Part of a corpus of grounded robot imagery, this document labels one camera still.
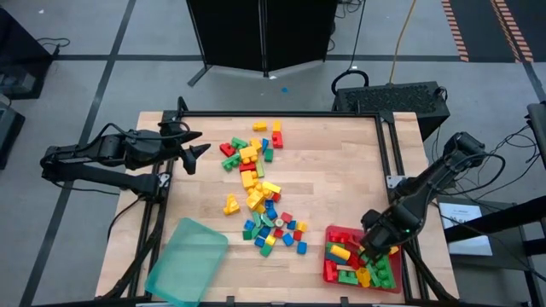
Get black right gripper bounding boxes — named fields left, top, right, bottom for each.
left=360, top=203, right=427, bottom=264

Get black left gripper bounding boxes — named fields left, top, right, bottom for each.
left=138, top=130, right=212, bottom=176

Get long green plastic brick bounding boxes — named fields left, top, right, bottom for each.
left=365, top=254, right=397, bottom=291

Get large yellow plastic brick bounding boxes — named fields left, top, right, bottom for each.
left=239, top=146, right=258, bottom=165
left=246, top=189, right=266, bottom=211

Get pink translucent plastic bin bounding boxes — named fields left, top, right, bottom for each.
left=322, top=224, right=404, bottom=294

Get white paper sheet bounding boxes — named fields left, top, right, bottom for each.
left=438, top=201, right=495, bottom=258

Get black metal stand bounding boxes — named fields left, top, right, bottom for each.
left=443, top=194, right=546, bottom=307

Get black folding screen panel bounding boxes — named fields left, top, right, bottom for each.
left=186, top=0, right=265, bottom=88
left=263, top=0, right=339, bottom=73

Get teal translucent plastic bin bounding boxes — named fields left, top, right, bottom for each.
left=143, top=217, right=230, bottom=307

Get black perforated computer case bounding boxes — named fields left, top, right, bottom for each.
left=331, top=80, right=451, bottom=142

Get black side desk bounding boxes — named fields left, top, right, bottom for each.
left=526, top=101, right=546, bottom=159

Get black equipment case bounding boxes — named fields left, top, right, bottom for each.
left=0, top=100, right=26, bottom=171

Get black floor equipment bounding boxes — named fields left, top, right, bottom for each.
left=0, top=6, right=55, bottom=101

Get black floor mat orange edge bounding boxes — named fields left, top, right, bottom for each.
left=441, top=0, right=498, bottom=63
left=490, top=0, right=546, bottom=64

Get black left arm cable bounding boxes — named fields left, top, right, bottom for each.
left=76, top=120, right=192, bottom=148

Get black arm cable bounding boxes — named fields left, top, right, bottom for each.
left=439, top=151, right=508, bottom=198
left=76, top=120, right=192, bottom=148

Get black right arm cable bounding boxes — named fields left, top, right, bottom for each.
left=439, top=151, right=508, bottom=198

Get black floor cables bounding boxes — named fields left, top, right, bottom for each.
left=468, top=123, right=541, bottom=201

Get black floor cable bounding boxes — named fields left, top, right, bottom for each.
left=36, top=37, right=72, bottom=56
left=326, top=0, right=363, bottom=52

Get yellow hanging cable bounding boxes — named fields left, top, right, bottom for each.
left=386, top=0, right=418, bottom=85

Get black hanging coiled cable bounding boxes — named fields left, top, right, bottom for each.
left=330, top=0, right=370, bottom=97

